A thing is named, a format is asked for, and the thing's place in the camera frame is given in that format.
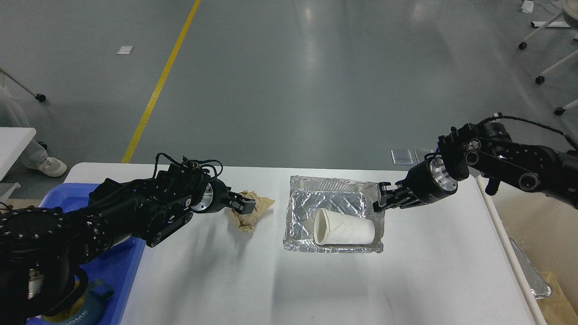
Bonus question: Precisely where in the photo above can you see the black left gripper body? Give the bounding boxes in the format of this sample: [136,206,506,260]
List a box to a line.
[191,179,231,214]

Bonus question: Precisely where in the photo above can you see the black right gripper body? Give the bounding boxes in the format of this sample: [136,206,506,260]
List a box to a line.
[404,158,458,207]

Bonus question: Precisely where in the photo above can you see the brown paper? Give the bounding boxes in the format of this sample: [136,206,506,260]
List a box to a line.
[536,272,578,325]
[227,190,275,234]

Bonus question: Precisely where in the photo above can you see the aluminium foil tray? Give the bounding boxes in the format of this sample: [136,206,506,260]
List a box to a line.
[283,176,385,253]

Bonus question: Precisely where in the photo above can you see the white paper cup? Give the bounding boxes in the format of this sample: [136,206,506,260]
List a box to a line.
[313,208,375,245]

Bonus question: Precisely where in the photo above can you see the dark teal mug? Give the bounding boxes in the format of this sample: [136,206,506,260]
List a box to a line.
[42,279,115,325]

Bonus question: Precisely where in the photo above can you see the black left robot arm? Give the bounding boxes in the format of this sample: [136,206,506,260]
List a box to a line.
[0,157,256,325]

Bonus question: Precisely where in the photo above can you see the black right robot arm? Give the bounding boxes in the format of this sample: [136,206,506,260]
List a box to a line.
[373,113,578,213]

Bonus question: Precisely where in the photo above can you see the clear floor plate right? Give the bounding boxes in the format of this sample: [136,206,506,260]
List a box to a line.
[414,149,435,164]

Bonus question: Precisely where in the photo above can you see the clear floor plate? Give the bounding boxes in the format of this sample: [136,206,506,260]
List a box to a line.
[391,149,415,165]
[414,149,435,164]

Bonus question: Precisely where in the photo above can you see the clear floor plate left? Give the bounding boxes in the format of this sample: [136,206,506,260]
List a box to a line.
[391,149,415,165]

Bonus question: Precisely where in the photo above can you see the blue plastic tray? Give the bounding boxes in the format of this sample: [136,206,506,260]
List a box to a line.
[41,183,145,325]

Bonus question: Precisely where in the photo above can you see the white plastic bin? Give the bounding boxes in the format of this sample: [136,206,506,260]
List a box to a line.
[482,183,578,325]

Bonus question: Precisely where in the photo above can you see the foil piece in bin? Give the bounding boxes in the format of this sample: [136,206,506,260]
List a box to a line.
[508,238,553,300]

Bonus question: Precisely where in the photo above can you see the white sneaker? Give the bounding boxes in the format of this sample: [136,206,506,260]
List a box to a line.
[20,157,68,177]

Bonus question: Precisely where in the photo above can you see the brown paper in bin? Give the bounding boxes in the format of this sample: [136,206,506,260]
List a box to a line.
[536,272,578,325]

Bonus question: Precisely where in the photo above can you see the grey wheeled stand leg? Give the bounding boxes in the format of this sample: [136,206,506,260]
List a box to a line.
[0,68,47,102]

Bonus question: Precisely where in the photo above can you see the white side table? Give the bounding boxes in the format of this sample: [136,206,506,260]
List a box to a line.
[0,127,37,179]

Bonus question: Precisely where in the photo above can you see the white wheeled stand legs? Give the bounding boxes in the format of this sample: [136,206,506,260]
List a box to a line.
[518,0,578,116]

